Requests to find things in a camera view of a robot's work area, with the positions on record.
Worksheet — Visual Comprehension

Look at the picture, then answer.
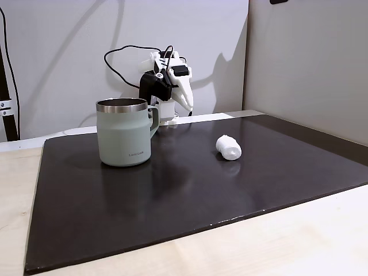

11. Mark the black table mat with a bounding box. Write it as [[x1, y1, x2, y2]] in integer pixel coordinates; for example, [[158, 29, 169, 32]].
[[24, 114, 368, 274]]

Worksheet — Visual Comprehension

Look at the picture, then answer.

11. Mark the pale green steel mug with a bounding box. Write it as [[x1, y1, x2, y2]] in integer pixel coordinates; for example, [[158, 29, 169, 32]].
[[95, 97, 160, 167]]

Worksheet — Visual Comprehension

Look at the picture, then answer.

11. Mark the black camera box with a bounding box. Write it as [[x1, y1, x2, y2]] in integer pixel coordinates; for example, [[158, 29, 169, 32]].
[[139, 71, 174, 102]]

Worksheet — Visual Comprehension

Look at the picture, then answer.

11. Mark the black camera cable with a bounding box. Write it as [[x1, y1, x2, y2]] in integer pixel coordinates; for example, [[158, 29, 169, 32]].
[[103, 44, 163, 90]]

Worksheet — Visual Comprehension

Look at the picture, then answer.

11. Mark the black stand leg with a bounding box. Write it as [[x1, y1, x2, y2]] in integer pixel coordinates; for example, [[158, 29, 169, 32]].
[[0, 44, 20, 142]]

